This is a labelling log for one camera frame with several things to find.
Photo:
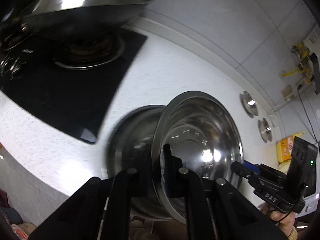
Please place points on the steel wok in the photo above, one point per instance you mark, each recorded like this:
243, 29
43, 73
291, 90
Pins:
75, 22

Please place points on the napa cabbage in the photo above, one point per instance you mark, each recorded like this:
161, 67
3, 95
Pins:
283, 166

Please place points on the small steel bowl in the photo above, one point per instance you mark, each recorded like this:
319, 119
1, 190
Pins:
248, 103
265, 130

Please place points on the person's right hand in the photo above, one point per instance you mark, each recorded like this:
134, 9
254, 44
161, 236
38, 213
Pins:
280, 217

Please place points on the yellow detergent bottle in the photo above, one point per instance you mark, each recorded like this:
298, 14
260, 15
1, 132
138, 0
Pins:
284, 150

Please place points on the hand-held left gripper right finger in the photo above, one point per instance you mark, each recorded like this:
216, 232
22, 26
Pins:
172, 177

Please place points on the person's right forearm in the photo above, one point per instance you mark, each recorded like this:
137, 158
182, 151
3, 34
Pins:
293, 234

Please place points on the black gas stove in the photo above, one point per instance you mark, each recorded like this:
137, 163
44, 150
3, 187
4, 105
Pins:
75, 90

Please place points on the double wall socket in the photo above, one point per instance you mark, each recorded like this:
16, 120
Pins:
288, 93

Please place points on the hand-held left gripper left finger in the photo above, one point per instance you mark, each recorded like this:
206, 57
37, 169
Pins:
140, 172

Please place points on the white microwave oven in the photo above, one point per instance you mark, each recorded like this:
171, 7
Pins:
310, 192

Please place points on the large steel bowl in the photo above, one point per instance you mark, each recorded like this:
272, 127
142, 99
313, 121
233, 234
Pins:
200, 130

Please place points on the white water heater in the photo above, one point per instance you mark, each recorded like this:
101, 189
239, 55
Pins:
315, 62

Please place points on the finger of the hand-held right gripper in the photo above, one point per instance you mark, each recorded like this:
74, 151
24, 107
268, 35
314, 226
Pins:
250, 165
238, 168

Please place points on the large steel plate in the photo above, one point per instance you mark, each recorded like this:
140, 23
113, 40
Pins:
130, 130

